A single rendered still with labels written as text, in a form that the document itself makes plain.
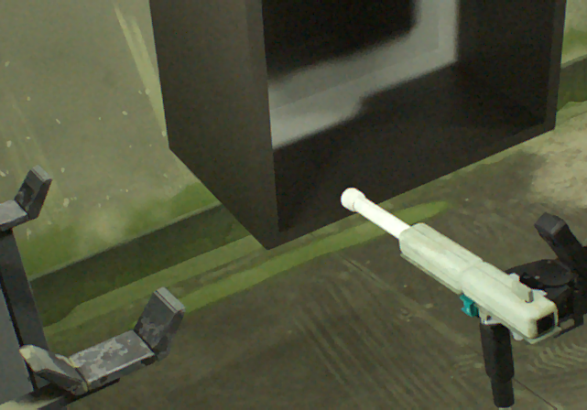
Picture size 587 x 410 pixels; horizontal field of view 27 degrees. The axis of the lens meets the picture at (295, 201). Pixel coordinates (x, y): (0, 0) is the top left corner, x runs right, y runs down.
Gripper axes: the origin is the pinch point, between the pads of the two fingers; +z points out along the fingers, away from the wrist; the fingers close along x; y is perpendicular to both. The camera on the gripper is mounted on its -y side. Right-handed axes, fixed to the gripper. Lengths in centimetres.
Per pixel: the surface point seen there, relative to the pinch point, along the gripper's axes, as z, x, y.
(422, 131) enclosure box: -29, 57, 3
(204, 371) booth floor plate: 14, 79, 48
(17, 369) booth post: 62, -9, -25
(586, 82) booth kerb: -119, 120, 42
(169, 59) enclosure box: 12, 68, -21
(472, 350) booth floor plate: -29, 48, 47
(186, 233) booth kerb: -2, 119, 40
